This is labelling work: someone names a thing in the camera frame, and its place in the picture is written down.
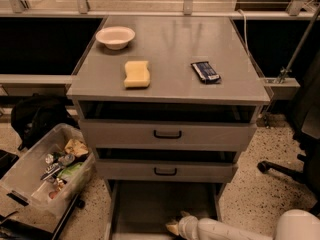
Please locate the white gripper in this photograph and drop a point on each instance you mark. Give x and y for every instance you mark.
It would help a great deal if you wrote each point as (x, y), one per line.
(186, 226)

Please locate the bottom open grey drawer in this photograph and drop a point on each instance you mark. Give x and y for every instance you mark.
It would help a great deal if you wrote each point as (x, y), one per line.
(140, 209)

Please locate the middle grey drawer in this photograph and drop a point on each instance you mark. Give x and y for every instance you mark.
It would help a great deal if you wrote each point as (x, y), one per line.
(155, 170)

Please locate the top grey drawer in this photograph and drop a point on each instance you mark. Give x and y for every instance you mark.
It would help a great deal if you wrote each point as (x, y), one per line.
(167, 135)

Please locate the grey drawer cabinet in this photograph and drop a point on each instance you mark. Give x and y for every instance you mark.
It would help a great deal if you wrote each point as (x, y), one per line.
(175, 93)

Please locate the green snack bag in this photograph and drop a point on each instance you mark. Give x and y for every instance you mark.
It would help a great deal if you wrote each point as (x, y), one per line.
(67, 173)

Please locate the crumpled yellow chip bag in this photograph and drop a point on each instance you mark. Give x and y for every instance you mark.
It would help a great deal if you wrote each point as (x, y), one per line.
(76, 148)

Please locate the clear plastic storage bin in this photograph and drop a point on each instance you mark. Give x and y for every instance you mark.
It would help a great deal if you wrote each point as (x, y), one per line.
(33, 178)

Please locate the dark blue snack packet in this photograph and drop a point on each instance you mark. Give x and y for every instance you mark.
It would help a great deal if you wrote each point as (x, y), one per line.
(205, 72)

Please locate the yellow sponge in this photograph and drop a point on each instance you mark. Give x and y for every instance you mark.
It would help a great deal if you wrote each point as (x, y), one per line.
(137, 74)

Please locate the black office chair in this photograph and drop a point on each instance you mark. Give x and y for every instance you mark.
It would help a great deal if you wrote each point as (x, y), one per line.
(304, 116)

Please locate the black backpack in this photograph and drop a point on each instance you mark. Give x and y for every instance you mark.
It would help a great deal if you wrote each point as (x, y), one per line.
(35, 116)

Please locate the metal support rod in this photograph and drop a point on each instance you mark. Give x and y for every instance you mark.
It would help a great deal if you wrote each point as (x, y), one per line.
(286, 70)

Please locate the white ceramic bowl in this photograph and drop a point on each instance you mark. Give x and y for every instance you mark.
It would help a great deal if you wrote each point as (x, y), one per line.
(115, 38)

